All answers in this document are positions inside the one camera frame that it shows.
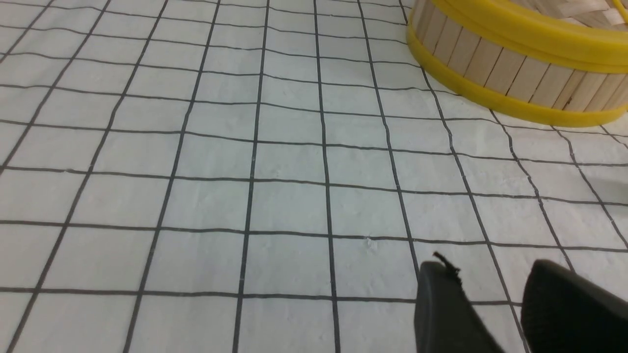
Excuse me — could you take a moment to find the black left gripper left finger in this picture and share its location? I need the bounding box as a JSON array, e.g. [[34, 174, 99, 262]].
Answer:
[[414, 252, 504, 353]]

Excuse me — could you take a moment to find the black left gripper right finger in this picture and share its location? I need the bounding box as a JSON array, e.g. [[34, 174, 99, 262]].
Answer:
[[521, 260, 628, 353]]

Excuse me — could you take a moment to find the yellow bamboo steamer basket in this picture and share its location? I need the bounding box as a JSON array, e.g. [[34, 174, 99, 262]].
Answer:
[[407, 0, 628, 127]]

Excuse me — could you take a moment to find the white grid tablecloth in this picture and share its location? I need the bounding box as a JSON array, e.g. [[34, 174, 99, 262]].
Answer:
[[0, 0, 627, 353]]

